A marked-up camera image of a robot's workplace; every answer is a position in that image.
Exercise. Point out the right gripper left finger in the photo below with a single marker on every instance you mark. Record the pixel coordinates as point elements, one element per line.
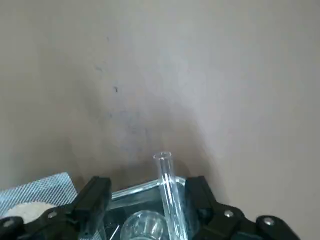
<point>92,200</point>

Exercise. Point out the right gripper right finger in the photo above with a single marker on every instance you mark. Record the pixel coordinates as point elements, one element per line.
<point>200,195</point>

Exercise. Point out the shiny steel tray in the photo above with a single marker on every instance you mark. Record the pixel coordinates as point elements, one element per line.
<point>135,200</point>

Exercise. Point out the clear glass flask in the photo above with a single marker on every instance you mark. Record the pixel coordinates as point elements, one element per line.
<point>142,227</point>

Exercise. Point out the clear glass test tube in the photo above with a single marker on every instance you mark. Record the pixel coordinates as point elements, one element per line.
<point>170,200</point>

